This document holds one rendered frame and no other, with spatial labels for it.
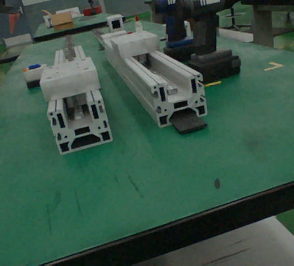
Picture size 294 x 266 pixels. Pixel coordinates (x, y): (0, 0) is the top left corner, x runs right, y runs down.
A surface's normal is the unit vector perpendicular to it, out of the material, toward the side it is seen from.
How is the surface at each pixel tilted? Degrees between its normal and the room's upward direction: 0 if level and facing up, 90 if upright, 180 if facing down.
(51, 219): 0
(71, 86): 90
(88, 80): 90
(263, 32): 90
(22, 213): 0
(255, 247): 0
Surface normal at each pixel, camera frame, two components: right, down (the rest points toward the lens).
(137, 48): 0.22, 0.33
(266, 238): -0.19, -0.91
